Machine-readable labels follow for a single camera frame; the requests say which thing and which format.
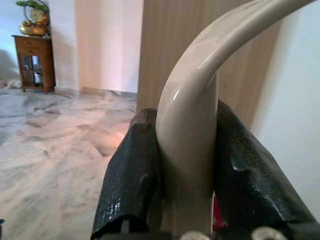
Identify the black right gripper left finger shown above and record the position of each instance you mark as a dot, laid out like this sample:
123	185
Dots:
130	180

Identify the white bundle on floor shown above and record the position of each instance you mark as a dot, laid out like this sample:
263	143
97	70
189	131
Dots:
11	84

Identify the brown wooden cabinet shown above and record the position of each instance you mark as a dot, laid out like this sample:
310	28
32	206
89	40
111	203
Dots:
35	62

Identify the golden bowl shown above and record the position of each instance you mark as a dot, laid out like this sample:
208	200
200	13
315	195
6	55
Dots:
32	30

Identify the clock and plant ornament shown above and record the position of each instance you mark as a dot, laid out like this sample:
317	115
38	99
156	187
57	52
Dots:
35	13

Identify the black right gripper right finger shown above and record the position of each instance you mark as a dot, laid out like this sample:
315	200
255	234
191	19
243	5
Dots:
250	180

